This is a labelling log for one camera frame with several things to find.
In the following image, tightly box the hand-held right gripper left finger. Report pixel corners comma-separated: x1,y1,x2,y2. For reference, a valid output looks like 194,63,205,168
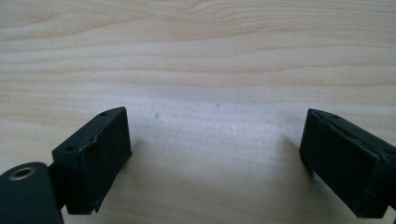
48,106,133,216

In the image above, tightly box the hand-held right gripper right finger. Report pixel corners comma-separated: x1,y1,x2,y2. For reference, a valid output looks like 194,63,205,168
299,107,396,219

